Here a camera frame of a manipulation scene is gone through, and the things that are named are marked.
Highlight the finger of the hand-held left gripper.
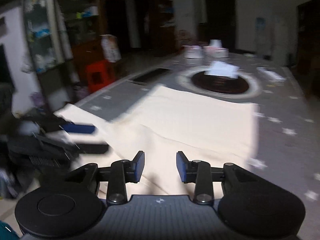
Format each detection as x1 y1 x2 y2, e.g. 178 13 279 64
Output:
75 142 109 155
61 122 96 135

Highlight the small pink white tissue box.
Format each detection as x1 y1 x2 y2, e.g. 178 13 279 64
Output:
184 45 204 59

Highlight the round built-in induction cooker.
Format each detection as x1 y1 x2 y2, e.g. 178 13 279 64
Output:
176 66 263 102

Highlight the cream sweater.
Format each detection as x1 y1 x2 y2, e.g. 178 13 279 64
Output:
54 85 260 198

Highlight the large pink white tissue box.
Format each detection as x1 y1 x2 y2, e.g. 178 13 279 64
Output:
204 39 228 58

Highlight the dark wooden shelf cabinet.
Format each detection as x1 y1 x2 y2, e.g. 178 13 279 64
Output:
155 0 176 51

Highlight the red plastic stool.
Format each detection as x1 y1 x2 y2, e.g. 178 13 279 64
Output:
85 60 116 93

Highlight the white tissue paper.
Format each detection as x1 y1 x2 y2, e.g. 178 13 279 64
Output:
204 61 239 78

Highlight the white remote control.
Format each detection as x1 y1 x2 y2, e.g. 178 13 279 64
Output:
257 67 287 82

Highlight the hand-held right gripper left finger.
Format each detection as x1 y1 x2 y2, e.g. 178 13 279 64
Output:
64 151 145 205

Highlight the dark door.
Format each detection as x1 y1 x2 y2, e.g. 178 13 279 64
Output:
205 0 237 50

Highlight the cardboard carton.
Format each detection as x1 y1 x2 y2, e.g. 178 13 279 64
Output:
100 34 122 63

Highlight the dark smartphone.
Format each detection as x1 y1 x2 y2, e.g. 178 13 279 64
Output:
130 68 170 84

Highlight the glass-front display cabinet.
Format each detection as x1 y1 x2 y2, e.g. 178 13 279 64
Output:
22 0 100 74

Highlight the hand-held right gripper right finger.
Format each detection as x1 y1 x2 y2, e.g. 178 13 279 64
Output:
176 151 260 205

